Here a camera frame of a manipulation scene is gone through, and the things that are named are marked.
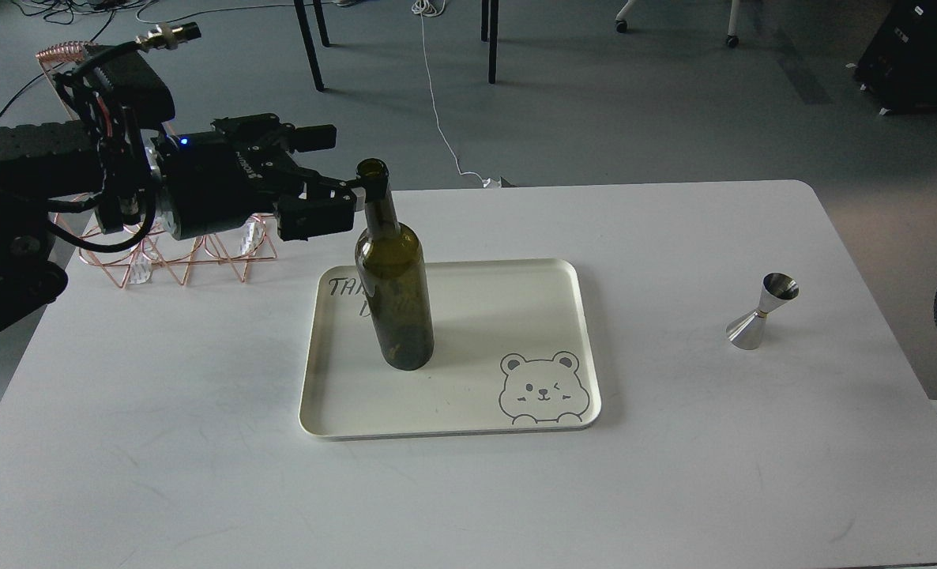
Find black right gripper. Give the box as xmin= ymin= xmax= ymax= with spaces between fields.
xmin=152 ymin=115 xmax=367 ymax=241

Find dark green wine bottle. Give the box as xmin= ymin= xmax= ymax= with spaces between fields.
xmin=354 ymin=158 xmax=434 ymax=371

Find silver steel jigger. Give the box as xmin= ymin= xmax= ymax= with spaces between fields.
xmin=726 ymin=273 xmax=800 ymax=350

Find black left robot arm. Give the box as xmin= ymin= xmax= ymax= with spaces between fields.
xmin=0 ymin=22 xmax=201 ymax=332

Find black table legs left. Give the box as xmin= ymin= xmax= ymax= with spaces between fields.
xmin=292 ymin=1 xmax=331 ymax=92

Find black table legs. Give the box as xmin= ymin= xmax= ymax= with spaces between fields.
xmin=292 ymin=1 xmax=331 ymax=92
xmin=480 ymin=0 xmax=499 ymax=85

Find black table legs right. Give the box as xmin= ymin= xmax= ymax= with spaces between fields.
xmin=480 ymin=0 xmax=499 ymax=85

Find cream tray with bear print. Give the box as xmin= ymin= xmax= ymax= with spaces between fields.
xmin=299 ymin=258 xmax=602 ymax=439

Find white chair base with casters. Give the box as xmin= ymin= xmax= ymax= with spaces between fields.
xmin=614 ymin=1 xmax=744 ymax=48

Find black box on floor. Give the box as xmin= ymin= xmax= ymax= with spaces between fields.
xmin=852 ymin=1 xmax=937 ymax=112

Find white cable on floor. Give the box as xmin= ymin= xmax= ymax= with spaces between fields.
xmin=411 ymin=0 xmax=501 ymax=188

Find copper wire bottle rack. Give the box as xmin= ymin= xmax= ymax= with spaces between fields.
xmin=36 ymin=42 xmax=278 ymax=289

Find black cables on floor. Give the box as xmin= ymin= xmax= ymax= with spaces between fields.
xmin=0 ymin=0 xmax=295 ymax=127

